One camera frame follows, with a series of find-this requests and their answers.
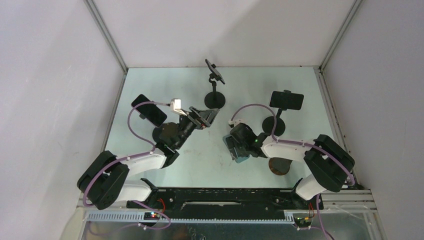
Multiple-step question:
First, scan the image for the brown base phone stand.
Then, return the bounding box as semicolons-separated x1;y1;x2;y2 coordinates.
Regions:
268;157;293;176

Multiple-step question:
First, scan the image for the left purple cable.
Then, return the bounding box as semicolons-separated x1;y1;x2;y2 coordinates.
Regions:
82;100;173;231

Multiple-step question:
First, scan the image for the small circuit board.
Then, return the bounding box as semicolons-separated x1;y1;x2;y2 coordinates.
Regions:
294;217;313;230
143;212;162;221

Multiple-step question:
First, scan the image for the right small circuit board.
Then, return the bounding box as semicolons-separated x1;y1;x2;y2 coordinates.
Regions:
294;217;313;230

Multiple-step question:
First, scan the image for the left small circuit board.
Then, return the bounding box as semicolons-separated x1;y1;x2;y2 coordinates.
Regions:
143;212;162;221

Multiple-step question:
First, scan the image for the purple cable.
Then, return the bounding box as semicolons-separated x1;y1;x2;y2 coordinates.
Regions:
230;103;356;240
82;100;173;231

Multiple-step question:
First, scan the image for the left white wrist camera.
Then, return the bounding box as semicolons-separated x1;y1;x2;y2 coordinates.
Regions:
165;98;187;116

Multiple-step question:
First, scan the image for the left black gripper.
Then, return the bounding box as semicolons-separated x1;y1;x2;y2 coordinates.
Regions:
174;106;218;150

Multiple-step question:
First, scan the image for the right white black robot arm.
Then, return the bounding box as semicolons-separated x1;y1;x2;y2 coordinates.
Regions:
223;123;355;209

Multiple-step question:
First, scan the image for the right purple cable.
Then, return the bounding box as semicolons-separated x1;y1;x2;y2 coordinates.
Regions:
230;103;356;240

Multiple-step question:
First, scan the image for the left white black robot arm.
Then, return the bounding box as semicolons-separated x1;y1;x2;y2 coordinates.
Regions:
77;106;220;210

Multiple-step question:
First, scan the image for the right black phone stand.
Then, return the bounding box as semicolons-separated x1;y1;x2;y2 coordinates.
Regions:
262;108;286;136

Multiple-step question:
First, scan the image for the teal blue phone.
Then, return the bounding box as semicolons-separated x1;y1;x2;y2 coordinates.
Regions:
222;135;250;164

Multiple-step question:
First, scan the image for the black front mounting rail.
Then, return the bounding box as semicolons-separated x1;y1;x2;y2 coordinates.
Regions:
144;187;324;221

